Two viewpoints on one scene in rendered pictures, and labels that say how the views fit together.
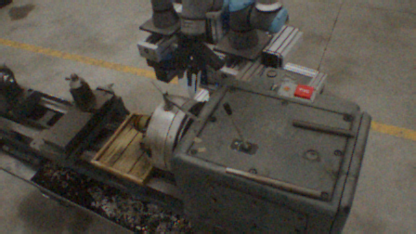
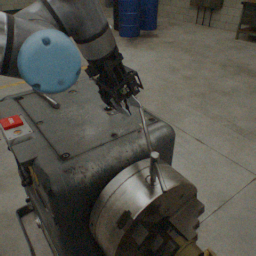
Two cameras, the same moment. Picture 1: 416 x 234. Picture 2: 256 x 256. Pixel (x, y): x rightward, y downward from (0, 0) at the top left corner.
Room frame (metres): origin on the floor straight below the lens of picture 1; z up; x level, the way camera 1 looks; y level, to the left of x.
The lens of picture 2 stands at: (1.39, 0.22, 1.70)
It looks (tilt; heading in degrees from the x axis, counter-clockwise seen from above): 34 degrees down; 200
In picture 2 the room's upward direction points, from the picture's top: straight up
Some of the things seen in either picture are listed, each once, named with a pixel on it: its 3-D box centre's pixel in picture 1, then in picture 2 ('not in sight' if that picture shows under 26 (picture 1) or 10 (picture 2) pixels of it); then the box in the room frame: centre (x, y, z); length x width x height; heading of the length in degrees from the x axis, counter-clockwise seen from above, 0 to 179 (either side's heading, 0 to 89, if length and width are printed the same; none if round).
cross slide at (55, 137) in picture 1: (82, 115); not in sight; (1.31, 0.63, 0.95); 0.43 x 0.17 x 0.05; 146
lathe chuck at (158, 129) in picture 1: (175, 134); (150, 218); (0.95, 0.13, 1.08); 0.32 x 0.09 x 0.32; 146
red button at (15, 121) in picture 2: (304, 92); (11, 123); (0.89, -0.38, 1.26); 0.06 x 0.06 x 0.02; 56
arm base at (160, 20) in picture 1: (163, 13); not in sight; (1.73, 0.12, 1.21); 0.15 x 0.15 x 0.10
